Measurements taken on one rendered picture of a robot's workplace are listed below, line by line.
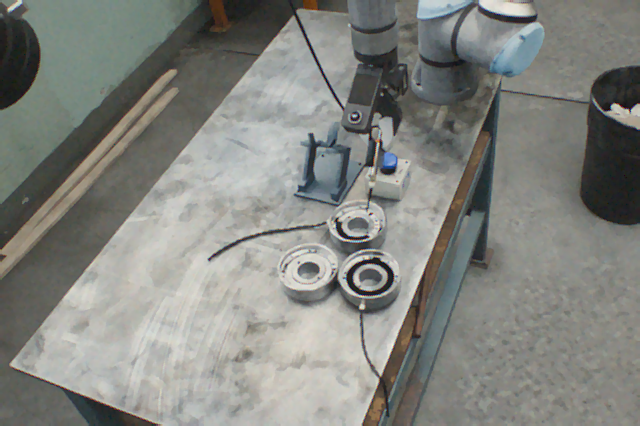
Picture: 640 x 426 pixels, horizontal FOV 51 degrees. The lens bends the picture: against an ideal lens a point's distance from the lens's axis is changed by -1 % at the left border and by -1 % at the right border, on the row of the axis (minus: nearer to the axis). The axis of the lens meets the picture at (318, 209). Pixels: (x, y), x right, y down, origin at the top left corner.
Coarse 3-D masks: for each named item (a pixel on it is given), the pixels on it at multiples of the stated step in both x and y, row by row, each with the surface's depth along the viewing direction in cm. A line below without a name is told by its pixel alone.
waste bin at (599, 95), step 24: (624, 72) 213; (600, 96) 214; (624, 96) 218; (600, 120) 201; (600, 144) 205; (624, 144) 198; (600, 168) 212; (624, 168) 205; (600, 192) 218; (624, 192) 212; (600, 216) 225; (624, 216) 219
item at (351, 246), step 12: (348, 204) 126; (360, 204) 126; (372, 204) 125; (336, 216) 125; (360, 216) 124; (384, 216) 122; (348, 228) 125; (372, 228) 122; (384, 228) 121; (336, 240) 121; (348, 240) 119; (360, 240) 119; (372, 240) 119; (348, 252) 122
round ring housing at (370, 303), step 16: (352, 256) 117; (368, 256) 117; (384, 256) 117; (368, 272) 117; (384, 272) 115; (400, 272) 113; (368, 288) 113; (400, 288) 113; (368, 304) 111; (384, 304) 113
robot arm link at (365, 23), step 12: (348, 0) 102; (360, 0) 100; (372, 0) 99; (384, 0) 100; (396, 0) 102; (348, 12) 104; (360, 12) 101; (372, 12) 101; (384, 12) 101; (396, 12) 104; (360, 24) 103; (372, 24) 102; (384, 24) 103
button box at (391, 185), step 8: (400, 160) 132; (392, 168) 130; (400, 168) 130; (408, 168) 131; (368, 176) 129; (384, 176) 129; (392, 176) 129; (400, 176) 128; (408, 176) 132; (368, 184) 130; (376, 184) 129; (384, 184) 129; (392, 184) 128; (400, 184) 127; (368, 192) 132; (376, 192) 131; (384, 192) 130; (392, 192) 129; (400, 192) 129; (400, 200) 130
